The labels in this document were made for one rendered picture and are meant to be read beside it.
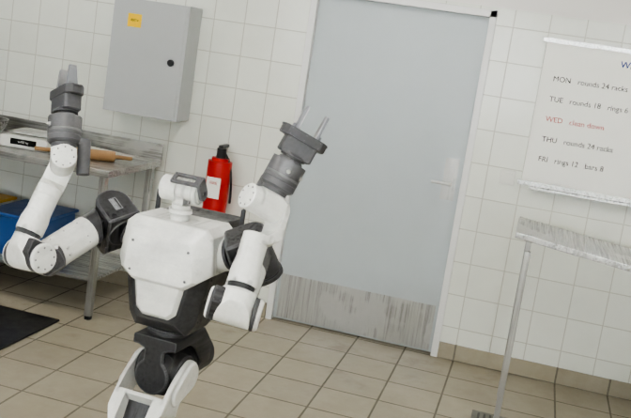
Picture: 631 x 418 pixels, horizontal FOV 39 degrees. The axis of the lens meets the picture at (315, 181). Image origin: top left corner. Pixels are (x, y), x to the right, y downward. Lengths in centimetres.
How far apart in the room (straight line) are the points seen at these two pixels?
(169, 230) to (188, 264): 11
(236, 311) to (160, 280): 35
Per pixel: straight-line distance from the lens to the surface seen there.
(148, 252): 240
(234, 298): 210
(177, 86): 557
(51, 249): 238
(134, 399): 254
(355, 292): 562
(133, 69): 568
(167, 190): 241
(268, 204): 215
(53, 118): 245
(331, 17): 551
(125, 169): 533
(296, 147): 217
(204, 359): 266
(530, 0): 534
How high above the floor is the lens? 175
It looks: 9 degrees down
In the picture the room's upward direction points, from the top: 9 degrees clockwise
